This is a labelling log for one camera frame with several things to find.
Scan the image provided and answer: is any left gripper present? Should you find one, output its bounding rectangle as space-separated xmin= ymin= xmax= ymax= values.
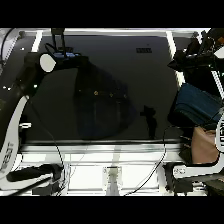
xmin=61 ymin=52 xmax=90 ymax=70

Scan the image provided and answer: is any dark blue garment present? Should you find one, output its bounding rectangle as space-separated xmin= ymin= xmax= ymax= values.
xmin=73 ymin=58 xmax=139 ymax=141

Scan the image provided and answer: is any pink garment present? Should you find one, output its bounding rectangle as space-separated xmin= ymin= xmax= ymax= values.
xmin=190 ymin=125 xmax=221 ymax=165

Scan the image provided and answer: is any black cable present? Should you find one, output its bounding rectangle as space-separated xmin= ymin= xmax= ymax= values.
xmin=28 ymin=98 xmax=66 ymax=174
xmin=123 ymin=125 xmax=183 ymax=196

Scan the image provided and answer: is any silver frame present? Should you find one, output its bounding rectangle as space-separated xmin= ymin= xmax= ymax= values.
xmin=0 ymin=28 xmax=224 ymax=196

